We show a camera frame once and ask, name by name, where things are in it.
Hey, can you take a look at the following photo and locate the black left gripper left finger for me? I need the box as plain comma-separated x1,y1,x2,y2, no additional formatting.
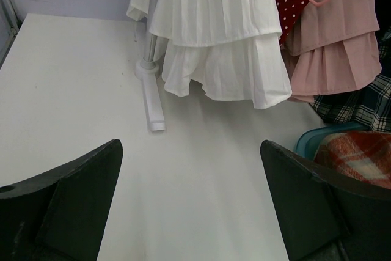
1,139,123,260

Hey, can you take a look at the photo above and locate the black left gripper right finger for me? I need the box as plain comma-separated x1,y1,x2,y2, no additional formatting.
260,140,390,260

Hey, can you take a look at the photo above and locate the red plaid skirt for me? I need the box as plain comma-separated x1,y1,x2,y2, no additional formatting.
314,131,390,189

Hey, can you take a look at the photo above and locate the navy plaid skirt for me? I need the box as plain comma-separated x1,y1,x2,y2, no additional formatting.
312,30,390,133

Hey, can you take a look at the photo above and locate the teal plastic basin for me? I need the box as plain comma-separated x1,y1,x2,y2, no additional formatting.
294,122,368,160

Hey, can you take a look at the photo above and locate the white metal clothes rack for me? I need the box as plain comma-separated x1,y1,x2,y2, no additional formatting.
135,0,166,131

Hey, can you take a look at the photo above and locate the pink ruffled dress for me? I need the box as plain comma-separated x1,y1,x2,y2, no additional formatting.
282,0,381,103

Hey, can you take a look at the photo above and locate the white dress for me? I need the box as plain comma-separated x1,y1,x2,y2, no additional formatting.
126,0,293,111

